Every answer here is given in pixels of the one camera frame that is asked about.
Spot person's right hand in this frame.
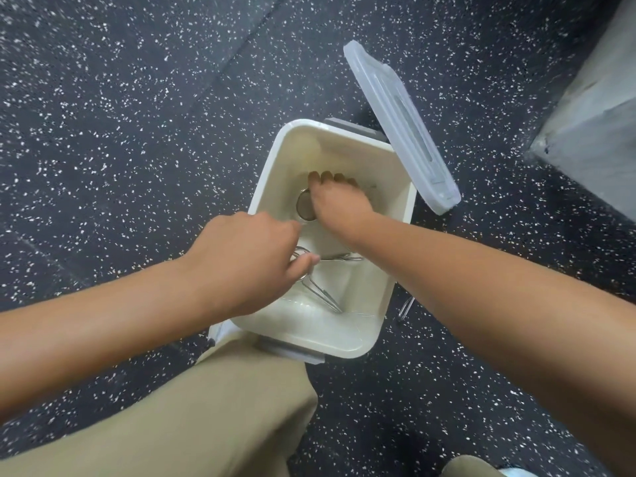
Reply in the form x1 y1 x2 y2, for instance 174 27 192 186
306 171 377 245

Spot person's left hand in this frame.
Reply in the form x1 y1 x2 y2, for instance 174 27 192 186
180 211 322 322

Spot metal scissor tongs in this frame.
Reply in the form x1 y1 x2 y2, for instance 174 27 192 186
290 245 364 314

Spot round metal utensil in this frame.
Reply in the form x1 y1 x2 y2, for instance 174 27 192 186
296 188 320 222

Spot person's left forearm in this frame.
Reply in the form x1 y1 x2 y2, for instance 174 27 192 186
0 255 212 424

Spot person's right forearm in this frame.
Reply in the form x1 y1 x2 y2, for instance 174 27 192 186
345 212 636 477

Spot white plastic storage bin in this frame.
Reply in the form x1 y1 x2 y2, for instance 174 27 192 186
209 119 418 362

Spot grey bin latch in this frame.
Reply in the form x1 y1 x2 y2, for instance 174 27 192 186
254 337 327 366
324 117 389 143

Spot translucent plastic bin lid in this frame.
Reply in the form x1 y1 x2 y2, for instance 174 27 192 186
343 40 462 216

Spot person's khaki trouser leg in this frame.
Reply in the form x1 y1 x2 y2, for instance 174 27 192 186
441 455 504 477
0 329 319 477

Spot grey concrete block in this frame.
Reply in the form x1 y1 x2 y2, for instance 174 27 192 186
526 0 636 225

